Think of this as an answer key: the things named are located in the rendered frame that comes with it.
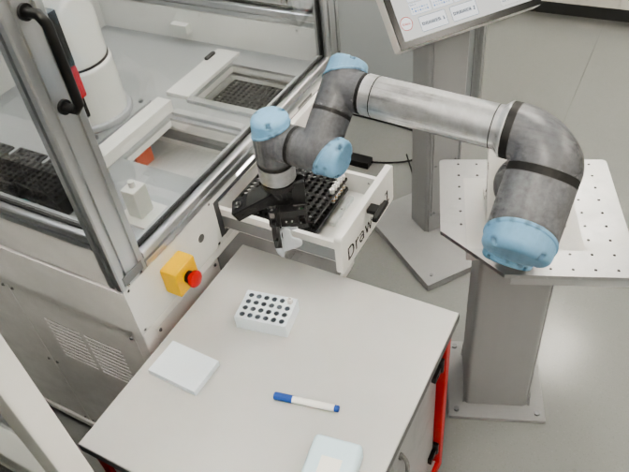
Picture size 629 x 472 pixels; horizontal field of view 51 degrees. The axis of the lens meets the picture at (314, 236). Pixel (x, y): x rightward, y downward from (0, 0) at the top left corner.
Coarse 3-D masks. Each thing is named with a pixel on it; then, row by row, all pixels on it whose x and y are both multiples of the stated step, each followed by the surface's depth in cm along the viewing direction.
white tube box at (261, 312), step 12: (252, 300) 150; (264, 300) 149; (276, 300) 150; (240, 312) 148; (252, 312) 147; (264, 312) 147; (276, 312) 147; (288, 312) 146; (240, 324) 148; (252, 324) 146; (264, 324) 145; (276, 324) 144; (288, 324) 145
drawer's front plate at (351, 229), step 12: (384, 168) 159; (384, 180) 158; (372, 192) 153; (384, 192) 160; (360, 204) 150; (360, 216) 150; (372, 216) 157; (348, 228) 145; (360, 228) 152; (372, 228) 159; (336, 240) 143; (348, 240) 147; (360, 240) 154; (336, 252) 146; (336, 264) 149; (348, 264) 151
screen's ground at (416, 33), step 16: (400, 0) 194; (464, 0) 200; (480, 0) 201; (496, 0) 203; (512, 0) 204; (528, 0) 206; (400, 16) 194; (416, 16) 195; (448, 16) 198; (480, 16) 201; (416, 32) 195; (432, 32) 197
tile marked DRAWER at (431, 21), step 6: (432, 12) 197; (438, 12) 197; (444, 12) 198; (420, 18) 196; (426, 18) 196; (432, 18) 197; (438, 18) 197; (444, 18) 198; (420, 24) 196; (426, 24) 196; (432, 24) 197; (438, 24) 197; (444, 24) 198; (426, 30) 196
